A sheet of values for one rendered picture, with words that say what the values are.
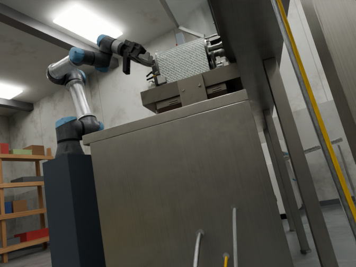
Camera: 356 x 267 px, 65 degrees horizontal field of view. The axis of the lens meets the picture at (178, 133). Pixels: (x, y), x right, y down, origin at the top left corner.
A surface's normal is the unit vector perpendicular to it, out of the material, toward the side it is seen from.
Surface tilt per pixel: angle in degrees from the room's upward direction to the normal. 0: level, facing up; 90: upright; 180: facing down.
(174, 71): 90
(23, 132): 90
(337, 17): 90
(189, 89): 90
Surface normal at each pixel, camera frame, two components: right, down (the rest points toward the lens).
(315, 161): -0.49, -0.09
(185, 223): -0.29, -0.15
